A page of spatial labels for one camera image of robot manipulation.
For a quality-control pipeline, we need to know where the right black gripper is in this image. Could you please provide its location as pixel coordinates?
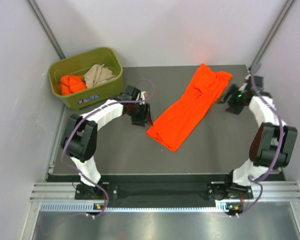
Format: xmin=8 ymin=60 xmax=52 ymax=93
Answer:
xmin=215 ymin=84 xmax=246 ymax=115

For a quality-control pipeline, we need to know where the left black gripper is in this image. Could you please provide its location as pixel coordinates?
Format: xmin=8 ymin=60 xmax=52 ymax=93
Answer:
xmin=126 ymin=101 xmax=153 ymax=127

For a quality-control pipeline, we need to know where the orange t-shirt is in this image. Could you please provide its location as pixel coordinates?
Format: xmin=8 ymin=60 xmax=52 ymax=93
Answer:
xmin=146 ymin=63 xmax=233 ymax=152

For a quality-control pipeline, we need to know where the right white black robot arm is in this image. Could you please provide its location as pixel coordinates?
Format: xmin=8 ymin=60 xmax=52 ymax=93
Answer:
xmin=218 ymin=83 xmax=298 ymax=198

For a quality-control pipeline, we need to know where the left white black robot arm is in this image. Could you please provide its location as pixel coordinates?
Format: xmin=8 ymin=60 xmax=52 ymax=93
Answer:
xmin=61 ymin=99 xmax=153 ymax=199

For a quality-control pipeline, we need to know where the beige shirt in bin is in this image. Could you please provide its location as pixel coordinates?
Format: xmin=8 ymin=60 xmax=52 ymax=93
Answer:
xmin=83 ymin=64 xmax=116 ymax=88

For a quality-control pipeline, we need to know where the olive green plastic bin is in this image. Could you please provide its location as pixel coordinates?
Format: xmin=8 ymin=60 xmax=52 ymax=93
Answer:
xmin=48 ymin=47 xmax=124 ymax=111

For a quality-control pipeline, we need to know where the orange shirt in bin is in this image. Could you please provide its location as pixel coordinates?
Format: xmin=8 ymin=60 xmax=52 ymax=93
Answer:
xmin=59 ymin=74 xmax=87 ymax=96

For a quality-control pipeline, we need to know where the black centre mounting plate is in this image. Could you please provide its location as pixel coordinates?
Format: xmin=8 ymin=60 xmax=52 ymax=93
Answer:
xmin=108 ymin=182 xmax=215 ymax=208

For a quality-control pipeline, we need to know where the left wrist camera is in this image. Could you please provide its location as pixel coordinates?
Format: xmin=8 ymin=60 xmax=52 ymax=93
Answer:
xmin=119 ymin=85 xmax=148 ymax=102

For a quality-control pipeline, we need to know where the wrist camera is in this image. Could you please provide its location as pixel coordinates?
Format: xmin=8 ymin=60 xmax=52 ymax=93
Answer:
xmin=243 ymin=74 xmax=264 ymax=96
xmin=119 ymin=85 xmax=148 ymax=102

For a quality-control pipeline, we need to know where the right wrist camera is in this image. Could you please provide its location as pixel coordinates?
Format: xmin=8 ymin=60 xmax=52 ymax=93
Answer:
xmin=243 ymin=74 xmax=264 ymax=96

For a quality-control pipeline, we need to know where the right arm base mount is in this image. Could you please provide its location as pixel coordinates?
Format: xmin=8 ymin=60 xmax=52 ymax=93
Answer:
xmin=207 ymin=170 xmax=254 ymax=201

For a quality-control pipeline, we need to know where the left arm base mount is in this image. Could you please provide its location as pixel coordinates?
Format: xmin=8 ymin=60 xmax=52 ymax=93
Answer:
xmin=74 ymin=181 xmax=107 ymax=200

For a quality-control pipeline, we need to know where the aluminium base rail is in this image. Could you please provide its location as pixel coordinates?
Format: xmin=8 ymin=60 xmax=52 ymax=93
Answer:
xmin=30 ymin=181 xmax=300 ymax=214

